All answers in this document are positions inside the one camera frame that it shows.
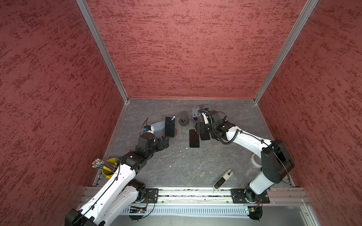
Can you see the aluminium front rail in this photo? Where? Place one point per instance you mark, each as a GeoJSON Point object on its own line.
{"type": "Point", "coordinates": [285, 196]}

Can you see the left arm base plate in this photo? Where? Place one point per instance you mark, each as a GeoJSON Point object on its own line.
{"type": "Point", "coordinates": [151, 195]}

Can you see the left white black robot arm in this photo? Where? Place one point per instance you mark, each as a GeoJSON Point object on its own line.
{"type": "Point", "coordinates": [122, 189]}

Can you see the dark round stand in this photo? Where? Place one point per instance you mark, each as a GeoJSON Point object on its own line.
{"type": "Point", "coordinates": [184, 119]}

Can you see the grey round stand front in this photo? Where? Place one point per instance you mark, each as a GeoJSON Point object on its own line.
{"type": "Point", "coordinates": [196, 117]}

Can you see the silver black remote device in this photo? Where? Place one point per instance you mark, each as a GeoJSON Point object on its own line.
{"type": "Point", "coordinates": [222, 180]}

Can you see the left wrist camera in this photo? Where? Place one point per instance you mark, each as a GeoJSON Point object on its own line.
{"type": "Point", "coordinates": [148, 129]}

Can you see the bundle of coloured pens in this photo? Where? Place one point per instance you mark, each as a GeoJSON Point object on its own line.
{"type": "Point", "coordinates": [101, 164]}

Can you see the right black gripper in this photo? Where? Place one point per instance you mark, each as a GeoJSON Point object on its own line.
{"type": "Point", "coordinates": [202, 125]}

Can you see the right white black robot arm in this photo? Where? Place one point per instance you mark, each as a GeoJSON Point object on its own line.
{"type": "Point", "coordinates": [276, 160]}

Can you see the yellow cup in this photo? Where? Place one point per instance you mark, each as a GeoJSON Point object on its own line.
{"type": "Point", "coordinates": [114, 161]}

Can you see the light blue flat stand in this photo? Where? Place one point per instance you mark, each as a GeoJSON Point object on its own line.
{"type": "Point", "coordinates": [158, 126]}

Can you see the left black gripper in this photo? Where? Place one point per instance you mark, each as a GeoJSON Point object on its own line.
{"type": "Point", "coordinates": [165, 143]}

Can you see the masking tape roll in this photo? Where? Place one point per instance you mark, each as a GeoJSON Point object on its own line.
{"type": "Point", "coordinates": [256, 161]}

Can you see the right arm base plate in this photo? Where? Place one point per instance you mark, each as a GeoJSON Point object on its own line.
{"type": "Point", "coordinates": [238, 196]}

